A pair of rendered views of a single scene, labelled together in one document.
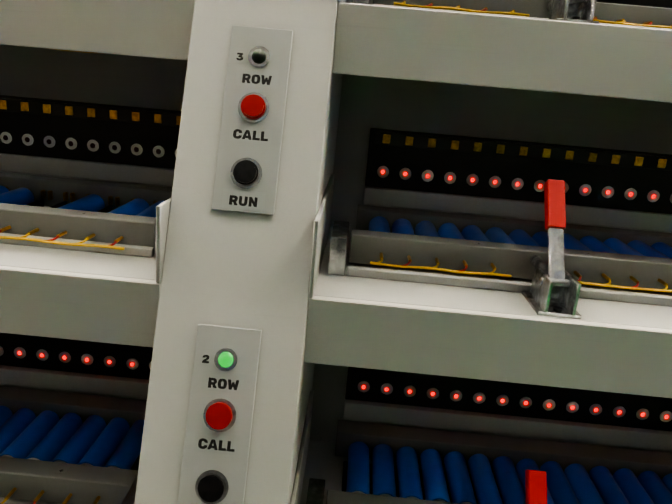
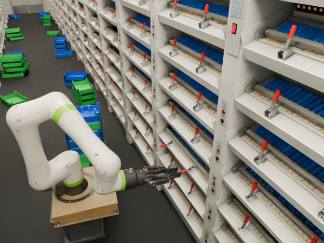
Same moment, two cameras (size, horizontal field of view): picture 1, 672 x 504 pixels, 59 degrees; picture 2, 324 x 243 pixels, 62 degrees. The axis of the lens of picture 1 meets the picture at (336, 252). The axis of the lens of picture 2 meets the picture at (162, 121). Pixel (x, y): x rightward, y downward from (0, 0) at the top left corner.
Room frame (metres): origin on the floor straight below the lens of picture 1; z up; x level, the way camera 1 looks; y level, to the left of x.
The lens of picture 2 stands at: (-0.26, -0.68, 1.57)
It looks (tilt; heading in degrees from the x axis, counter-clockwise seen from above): 31 degrees down; 64
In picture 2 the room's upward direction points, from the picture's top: straight up
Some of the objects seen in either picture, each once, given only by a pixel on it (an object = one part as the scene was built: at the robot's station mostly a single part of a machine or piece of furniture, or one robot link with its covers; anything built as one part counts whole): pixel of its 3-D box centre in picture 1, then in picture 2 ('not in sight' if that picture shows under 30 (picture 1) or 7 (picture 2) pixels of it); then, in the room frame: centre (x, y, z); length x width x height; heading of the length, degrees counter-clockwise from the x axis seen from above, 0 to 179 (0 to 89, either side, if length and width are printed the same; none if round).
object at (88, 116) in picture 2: not in sight; (81, 113); (0.01, 1.44, 0.44); 0.30 x 0.20 x 0.08; 165
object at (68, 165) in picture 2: not in sight; (68, 168); (-0.22, 0.64, 0.53); 0.16 x 0.13 x 0.19; 18
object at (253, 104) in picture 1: (253, 108); not in sight; (0.38, 0.06, 0.66); 0.02 x 0.01 x 0.02; 89
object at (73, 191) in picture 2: not in sight; (65, 184); (-0.26, 0.66, 0.40); 0.26 x 0.15 x 0.06; 166
